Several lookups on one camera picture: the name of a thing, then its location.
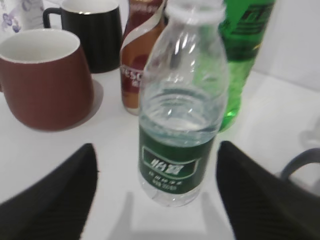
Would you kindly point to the red ceramic mug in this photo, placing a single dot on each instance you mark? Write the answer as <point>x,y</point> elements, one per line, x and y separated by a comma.
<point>45,78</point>

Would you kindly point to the green soda bottle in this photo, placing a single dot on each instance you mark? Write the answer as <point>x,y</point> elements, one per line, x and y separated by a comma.
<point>242,33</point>

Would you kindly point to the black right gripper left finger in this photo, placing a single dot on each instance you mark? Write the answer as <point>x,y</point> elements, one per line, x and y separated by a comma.
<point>57,206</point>

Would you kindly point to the clear water bottle green label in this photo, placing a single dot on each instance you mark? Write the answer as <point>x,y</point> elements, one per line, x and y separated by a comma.
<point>182,100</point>

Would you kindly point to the brown Nescafe coffee bottle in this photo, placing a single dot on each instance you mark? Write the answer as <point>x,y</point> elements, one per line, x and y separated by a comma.
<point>144,25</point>

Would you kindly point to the black ceramic mug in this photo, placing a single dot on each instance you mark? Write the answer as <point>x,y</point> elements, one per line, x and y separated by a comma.
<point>97,23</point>

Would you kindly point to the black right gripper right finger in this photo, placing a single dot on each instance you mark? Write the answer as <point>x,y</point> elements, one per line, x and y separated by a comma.
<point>261,206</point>

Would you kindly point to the white milk carton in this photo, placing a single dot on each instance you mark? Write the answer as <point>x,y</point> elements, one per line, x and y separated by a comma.
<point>20,15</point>

